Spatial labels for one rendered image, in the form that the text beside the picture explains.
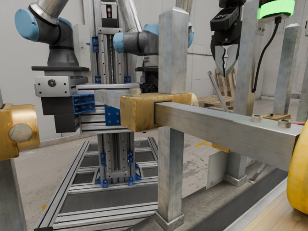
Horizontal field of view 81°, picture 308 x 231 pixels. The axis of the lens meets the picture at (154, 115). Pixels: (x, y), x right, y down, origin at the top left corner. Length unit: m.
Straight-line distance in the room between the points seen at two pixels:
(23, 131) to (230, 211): 0.48
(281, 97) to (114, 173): 1.00
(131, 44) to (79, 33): 2.11
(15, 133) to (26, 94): 2.64
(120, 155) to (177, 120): 1.01
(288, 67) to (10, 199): 0.74
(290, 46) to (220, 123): 0.57
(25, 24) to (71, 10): 2.15
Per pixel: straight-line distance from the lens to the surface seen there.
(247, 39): 0.51
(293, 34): 0.74
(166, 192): 0.37
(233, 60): 0.57
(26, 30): 0.96
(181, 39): 0.31
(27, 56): 2.86
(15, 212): 0.27
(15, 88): 2.84
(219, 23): 0.51
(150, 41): 0.70
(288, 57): 0.73
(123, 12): 0.90
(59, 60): 1.03
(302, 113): 1.00
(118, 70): 1.10
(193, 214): 0.46
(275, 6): 0.49
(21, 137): 0.22
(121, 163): 1.26
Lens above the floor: 1.00
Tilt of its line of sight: 13 degrees down
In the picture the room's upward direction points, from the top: straight up
